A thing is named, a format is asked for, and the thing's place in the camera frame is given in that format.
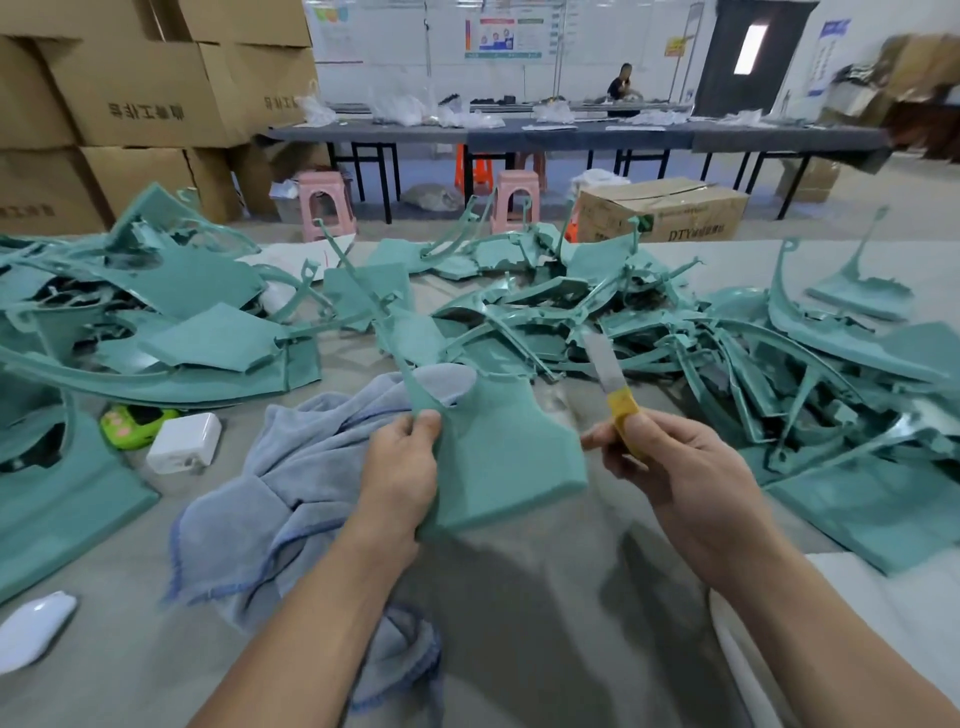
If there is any person's right forearm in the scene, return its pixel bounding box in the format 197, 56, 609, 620
705, 540, 960, 728

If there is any green and yellow gadget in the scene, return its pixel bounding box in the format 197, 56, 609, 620
99, 402, 179, 452

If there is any person's left forearm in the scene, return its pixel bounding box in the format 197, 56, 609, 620
192, 525, 414, 728

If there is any pink plastic stool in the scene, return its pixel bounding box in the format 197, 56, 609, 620
492, 169, 543, 236
295, 169, 359, 243

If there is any brown cardboard box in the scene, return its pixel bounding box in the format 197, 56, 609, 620
574, 177, 750, 245

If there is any person's left hand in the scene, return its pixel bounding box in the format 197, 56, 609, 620
342, 408, 446, 564

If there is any person's right hand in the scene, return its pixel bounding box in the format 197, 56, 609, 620
582, 408, 789, 594

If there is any colourful wall poster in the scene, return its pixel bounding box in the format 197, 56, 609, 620
462, 12, 551, 62

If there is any long grey work table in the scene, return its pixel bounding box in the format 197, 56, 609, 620
262, 120, 894, 224

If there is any white oval plastic piece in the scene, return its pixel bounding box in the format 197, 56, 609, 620
0, 589, 80, 677

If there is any white power adapter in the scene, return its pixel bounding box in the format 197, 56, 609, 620
145, 412, 224, 476

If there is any dark door with window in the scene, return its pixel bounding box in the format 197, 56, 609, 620
693, 0, 812, 119

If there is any stack of brown cardboard boxes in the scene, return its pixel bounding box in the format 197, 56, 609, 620
0, 0, 320, 239

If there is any grey-blue wiping cloth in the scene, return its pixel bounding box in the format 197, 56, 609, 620
165, 367, 452, 714

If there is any heap of clear plastic bags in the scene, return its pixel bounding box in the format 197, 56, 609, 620
297, 93, 509, 131

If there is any single green plastic part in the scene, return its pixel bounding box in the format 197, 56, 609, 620
402, 364, 590, 539

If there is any white foam sheet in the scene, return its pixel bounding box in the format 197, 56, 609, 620
712, 547, 960, 728

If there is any pile of green plastic parts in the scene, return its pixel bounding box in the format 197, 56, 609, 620
0, 183, 960, 602

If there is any yellow-handled deburring knife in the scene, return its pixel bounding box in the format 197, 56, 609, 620
582, 330, 644, 437

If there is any orange object under table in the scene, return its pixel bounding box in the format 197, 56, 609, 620
454, 144, 494, 197

